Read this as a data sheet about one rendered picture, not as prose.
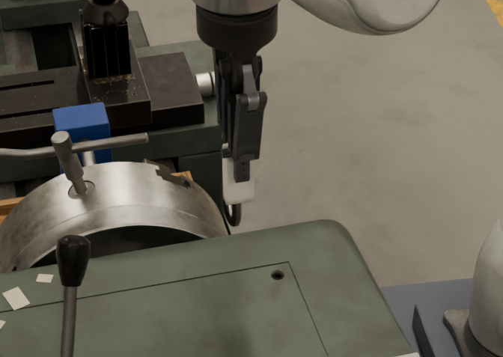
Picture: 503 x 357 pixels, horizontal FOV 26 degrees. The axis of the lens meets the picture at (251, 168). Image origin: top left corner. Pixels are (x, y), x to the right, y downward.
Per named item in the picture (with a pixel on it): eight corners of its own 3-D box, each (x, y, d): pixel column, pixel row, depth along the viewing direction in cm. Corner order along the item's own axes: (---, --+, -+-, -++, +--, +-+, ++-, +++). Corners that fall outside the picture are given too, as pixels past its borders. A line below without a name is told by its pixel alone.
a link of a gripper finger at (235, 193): (252, 143, 109) (254, 147, 109) (252, 197, 114) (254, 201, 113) (223, 147, 109) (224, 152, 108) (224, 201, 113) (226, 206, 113)
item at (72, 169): (98, 200, 134) (69, 128, 127) (96, 212, 132) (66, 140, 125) (81, 202, 134) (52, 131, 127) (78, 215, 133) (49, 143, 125)
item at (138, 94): (152, 123, 188) (150, 99, 185) (93, 132, 186) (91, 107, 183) (132, 61, 204) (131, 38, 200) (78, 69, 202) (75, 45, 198)
